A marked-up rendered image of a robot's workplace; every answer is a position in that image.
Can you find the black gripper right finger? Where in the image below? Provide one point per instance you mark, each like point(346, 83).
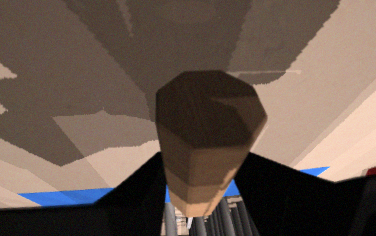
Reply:
point(283, 201)

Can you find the blue tape strip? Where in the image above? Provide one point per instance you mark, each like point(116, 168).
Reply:
point(92, 195)

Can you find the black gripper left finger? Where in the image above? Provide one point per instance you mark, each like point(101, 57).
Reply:
point(133, 208)

